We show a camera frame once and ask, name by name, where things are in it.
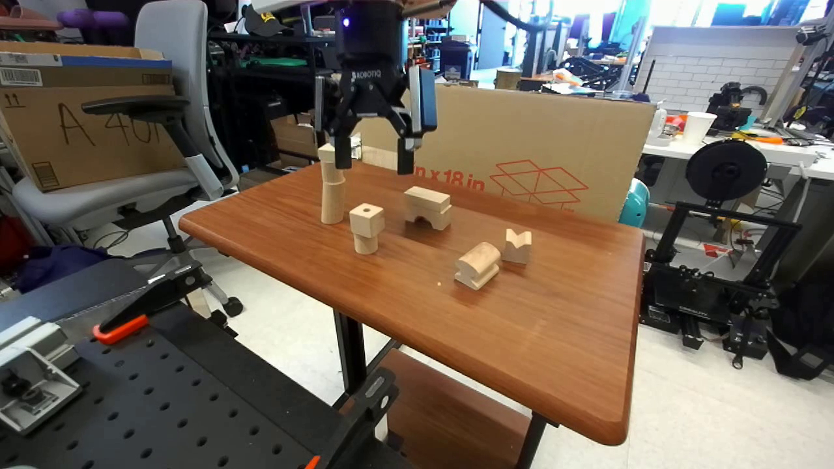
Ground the black clamp with orange handle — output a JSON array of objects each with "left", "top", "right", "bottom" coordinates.
[
  {"left": 89, "top": 259, "right": 212, "bottom": 347},
  {"left": 297, "top": 368, "right": 402, "bottom": 469}
]

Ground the small rectangular wooden block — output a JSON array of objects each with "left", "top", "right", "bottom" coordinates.
[{"left": 315, "top": 141, "right": 350, "bottom": 186}]

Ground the V-notched wooden block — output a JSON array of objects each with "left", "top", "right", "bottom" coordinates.
[{"left": 500, "top": 226, "right": 534, "bottom": 269}]

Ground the arch-shaped wooden block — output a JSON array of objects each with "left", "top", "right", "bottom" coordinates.
[{"left": 402, "top": 184, "right": 454, "bottom": 235}]

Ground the black floor equipment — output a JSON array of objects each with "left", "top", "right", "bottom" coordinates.
[{"left": 720, "top": 284, "right": 834, "bottom": 384}]

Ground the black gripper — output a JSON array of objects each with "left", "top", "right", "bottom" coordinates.
[{"left": 313, "top": 0, "right": 441, "bottom": 176}]

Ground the black table frame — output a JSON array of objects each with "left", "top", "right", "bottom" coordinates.
[{"left": 334, "top": 306, "right": 551, "bottom": 469}]

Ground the large brown cardboard sheet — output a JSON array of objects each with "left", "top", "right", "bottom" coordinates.
[{"left": 346, "top": 72, "right": 657, "bottom": 226}]

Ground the lettered cardboard box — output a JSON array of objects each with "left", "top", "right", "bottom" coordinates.
[{"left": 0, "top": 38, "right": 190, "bottom": 193}]

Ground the aluminium mounting bracket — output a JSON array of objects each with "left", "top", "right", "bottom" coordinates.
[{"left": 0, "top": 315, "right": 87, "bottom": 438}]

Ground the white gridded board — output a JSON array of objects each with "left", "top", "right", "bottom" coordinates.
[{"left": 646, "top": 22, "right": 806, "bottom": 115}]

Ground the grey office chair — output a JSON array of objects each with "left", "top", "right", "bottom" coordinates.
[{"left": 11, "top": 0, "right": 244, "bottom": 321}]

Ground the teal chair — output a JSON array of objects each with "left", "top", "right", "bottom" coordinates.
[{"left": 617, "top": 176, "right": 652, "bottom": 228}]

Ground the wooden lower table shelf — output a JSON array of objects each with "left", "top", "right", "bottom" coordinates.
[{"left": 346, "top": 340, "right": 534, "bottom": 469}]

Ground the square wooden block with hole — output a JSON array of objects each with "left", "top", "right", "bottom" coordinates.
[{"left": 346, "top": 201, "right": 389, "bottom": 240}]

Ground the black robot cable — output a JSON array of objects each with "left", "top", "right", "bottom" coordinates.
[{"left": 476, "top": 0, "right": 557, "bottom": 55}]

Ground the white desk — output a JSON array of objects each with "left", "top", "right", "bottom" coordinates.
[{"left": 641, "top": 127, "right": 834, "bottom": 181}]

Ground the half-round wooden block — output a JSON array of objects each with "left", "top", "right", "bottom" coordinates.
[{"left": 450, "top": 240, "right": 504, "bottom": 293}]

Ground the black perforated breadboard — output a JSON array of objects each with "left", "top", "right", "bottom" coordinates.
[{"left": 0, "top": 257, "right": 411, "bottom": 469}]

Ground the black 3D printer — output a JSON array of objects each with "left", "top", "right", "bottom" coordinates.
[{"left": 641, "top": 138, "right": 806, "bottom": 349}]

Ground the purple bag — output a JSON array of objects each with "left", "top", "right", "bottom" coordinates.
[{"left": 11, "top": 241, "right": 111, "bottom": 293}]

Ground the tall wooden cylinder block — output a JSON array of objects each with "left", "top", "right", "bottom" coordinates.
[{"left": 317, "top": 176, "right": 350, "bottom": 226}]

